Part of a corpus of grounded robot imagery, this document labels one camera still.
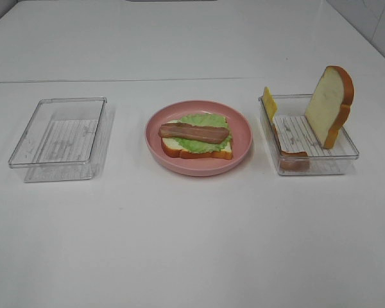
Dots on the bread slice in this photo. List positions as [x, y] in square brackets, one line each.
[170, 150]
[330, 105]

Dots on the bacon strip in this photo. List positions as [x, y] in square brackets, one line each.
[209, 134]
[291, 161]

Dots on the green lettuce leaf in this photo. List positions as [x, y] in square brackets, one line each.
[207, 119]

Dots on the yellow cheese slice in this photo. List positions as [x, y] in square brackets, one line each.
[269, 104]

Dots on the pink round plate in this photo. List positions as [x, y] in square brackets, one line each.
[240, 129]

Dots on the right clear plastic container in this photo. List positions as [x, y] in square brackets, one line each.
[295, 134]

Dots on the clear plastic container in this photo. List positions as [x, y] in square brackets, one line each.
[65, 139]
[295, 134]

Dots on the left clear plastic container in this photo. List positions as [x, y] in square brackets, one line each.
[65, 139]

